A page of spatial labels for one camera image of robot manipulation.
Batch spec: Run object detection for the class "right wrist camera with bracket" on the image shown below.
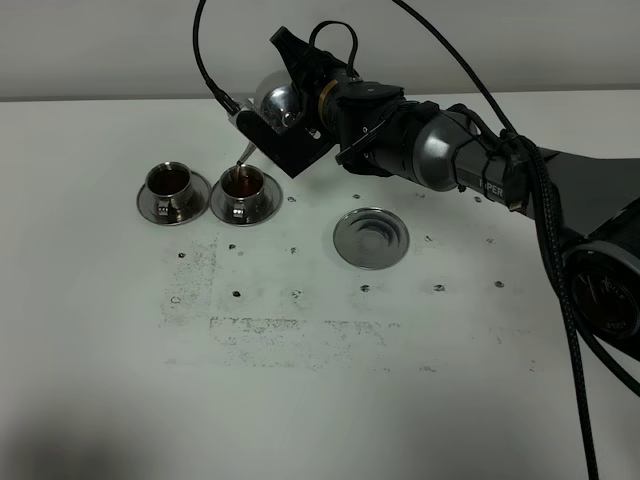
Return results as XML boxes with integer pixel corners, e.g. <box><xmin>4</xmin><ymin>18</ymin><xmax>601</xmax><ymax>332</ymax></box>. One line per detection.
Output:
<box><xmin>229</xmin><ymin>100</ymin><xmax>336</xmax><ymax>178</ymax></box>

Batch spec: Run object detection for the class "black braided cable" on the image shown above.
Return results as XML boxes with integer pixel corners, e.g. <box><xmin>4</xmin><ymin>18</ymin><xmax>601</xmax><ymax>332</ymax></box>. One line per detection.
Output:
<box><xmin>192</xmin><ymin>0</ymin><xmax>640</xmax><ymax>480</ymax></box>

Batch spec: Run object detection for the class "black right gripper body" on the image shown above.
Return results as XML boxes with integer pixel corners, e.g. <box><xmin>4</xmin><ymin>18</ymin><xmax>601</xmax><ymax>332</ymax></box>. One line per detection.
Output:
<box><xmin>299</xmin><ymin>62</ymin><xmax>425</xmax><ymax>178</ymax></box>

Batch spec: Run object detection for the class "left steel teacup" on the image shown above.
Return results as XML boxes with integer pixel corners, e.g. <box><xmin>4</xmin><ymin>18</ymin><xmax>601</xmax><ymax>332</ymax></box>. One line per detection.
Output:
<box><xmin>145</xmin><ymin>162</ymin><xmax>194</xmax><ymax>217</ymax></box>

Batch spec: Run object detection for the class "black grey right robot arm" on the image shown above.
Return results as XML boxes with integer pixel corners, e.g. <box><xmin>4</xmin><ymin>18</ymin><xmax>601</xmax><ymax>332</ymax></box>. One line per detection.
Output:
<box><xmin>271</xmin><ymin>28</ymin><xmax>639</xmax><ymax>358</ymax></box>

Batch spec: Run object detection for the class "left steel saucer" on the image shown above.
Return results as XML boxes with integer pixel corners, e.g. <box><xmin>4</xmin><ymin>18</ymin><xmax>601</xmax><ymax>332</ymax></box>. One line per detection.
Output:
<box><xmin>136</xmin><ymin>171</ymin><xmax>211</xmax><ymax>226</ymax></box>

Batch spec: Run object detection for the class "right steel teacup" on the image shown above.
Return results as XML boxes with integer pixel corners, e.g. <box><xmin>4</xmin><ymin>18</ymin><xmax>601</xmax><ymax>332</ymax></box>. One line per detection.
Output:
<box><xmin>219</xmin><ymin>164</ymin><xmax>266</xmax><ymax>224</ymax></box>

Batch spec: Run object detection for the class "steel teapot saucer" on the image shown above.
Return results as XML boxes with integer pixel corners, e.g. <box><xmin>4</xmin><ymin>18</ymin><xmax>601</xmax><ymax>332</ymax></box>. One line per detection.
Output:
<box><xmin>332</xmin><ymin>207</ymin><xmax>410</xmax><ymax>270</ymax></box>

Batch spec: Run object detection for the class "stainless steel teapot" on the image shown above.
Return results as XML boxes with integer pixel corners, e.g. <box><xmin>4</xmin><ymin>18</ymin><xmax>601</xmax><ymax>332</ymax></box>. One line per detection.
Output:
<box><xmin>229</xmin><ymin>70</ymin><xmax>301</xmax><ymax>165</ymax></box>

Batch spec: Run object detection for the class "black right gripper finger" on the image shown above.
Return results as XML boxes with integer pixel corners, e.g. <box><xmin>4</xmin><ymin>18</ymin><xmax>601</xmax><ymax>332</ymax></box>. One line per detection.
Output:
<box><xmin>270</xmin><ymin>26</ymin><xmax>345</xmax><ymax>95</ymax></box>

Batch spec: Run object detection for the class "steel teacup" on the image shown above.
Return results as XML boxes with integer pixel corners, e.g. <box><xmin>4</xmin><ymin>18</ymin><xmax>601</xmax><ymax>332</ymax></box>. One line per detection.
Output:
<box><xmin>219</xmin><ymin>164</ymin><xmax>266</xmax><ymax>224</ymax></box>
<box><xmin>145</xmin><ymin>162</ymin><xmax>194</xmax><ymax>217</ymax></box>

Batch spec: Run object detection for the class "right steel saucer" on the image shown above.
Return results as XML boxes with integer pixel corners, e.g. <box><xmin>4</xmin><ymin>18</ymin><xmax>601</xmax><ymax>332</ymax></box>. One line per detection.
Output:
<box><xmin>209</xmin><ymin>174</ymin><xmax>283</xmax><ymax>227</ymax></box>

